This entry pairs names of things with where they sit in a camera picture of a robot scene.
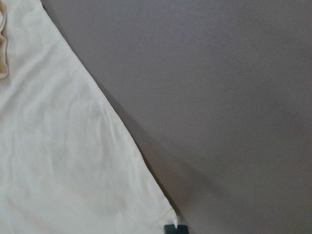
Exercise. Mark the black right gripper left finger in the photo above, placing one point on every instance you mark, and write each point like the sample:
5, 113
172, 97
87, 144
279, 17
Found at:
170, 229

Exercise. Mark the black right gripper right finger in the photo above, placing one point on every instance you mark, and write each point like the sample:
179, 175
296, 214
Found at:
182, 229

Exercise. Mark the beige long-sleeve printed shirt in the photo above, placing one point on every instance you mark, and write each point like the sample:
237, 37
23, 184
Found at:
68, 164

